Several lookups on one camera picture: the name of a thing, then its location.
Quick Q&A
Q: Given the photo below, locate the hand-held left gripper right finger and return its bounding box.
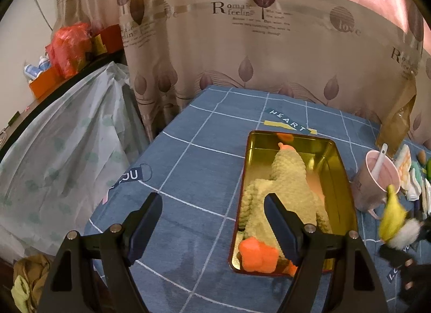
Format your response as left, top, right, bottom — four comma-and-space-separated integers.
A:
263, 193, 389, 313

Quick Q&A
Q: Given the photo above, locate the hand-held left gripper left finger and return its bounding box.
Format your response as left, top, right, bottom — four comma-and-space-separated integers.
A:
40, 192, 164, 313

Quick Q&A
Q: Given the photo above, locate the yellow and white plush toy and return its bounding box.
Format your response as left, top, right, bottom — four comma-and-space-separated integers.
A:
379, 185, 423, 249

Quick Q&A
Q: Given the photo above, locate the yellow knitted duck plush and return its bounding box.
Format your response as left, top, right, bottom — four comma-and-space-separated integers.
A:
238, 142, 334, 273

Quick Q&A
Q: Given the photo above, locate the gold rectangular tin tray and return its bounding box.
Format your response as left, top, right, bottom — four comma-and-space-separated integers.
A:
228, 130, 358, 277

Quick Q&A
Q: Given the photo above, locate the white folded sock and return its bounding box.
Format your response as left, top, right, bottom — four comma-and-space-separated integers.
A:
422, 178, 431, 215

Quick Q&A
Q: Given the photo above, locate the pink cup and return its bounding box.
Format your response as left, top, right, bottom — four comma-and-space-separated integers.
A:
352, 150, 401, 221

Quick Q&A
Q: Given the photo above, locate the white spoon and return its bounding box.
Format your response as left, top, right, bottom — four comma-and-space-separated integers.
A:
370, 144, 388, 174

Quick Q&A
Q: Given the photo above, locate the blue checkered tablecloth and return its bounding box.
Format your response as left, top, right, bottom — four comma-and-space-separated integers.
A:
82, 85, 431, 313

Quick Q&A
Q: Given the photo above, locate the translucent plastic cover sheet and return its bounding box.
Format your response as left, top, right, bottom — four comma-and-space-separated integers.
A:
0, 62, 150, 260

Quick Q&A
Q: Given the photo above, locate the kraft paper snack bag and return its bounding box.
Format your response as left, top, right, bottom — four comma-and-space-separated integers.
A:
375, 81, 418, 159

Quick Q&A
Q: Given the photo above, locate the brown cloth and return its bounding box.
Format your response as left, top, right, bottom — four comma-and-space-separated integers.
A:
13, 254, 52, 302

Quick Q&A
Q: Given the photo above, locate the yellow-green cloth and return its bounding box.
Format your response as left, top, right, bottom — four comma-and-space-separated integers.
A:
11, 276, 34, 313

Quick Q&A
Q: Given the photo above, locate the orange box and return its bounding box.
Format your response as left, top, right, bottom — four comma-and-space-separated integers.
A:
29, 66, 66, 100

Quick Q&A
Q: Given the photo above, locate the beige leaf print curtain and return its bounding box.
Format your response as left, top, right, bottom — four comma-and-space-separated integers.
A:
55, 0, 431, 149

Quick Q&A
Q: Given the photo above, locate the red box with yellow label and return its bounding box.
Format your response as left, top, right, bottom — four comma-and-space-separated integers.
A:
92, 24, 122, 56

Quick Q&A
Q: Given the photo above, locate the red plastic bag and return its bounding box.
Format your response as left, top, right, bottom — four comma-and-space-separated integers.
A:
45, 22, 93, 78

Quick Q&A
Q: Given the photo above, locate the thin wall cable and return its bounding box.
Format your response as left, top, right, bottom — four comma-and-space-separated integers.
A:
30, 0, 56, 31

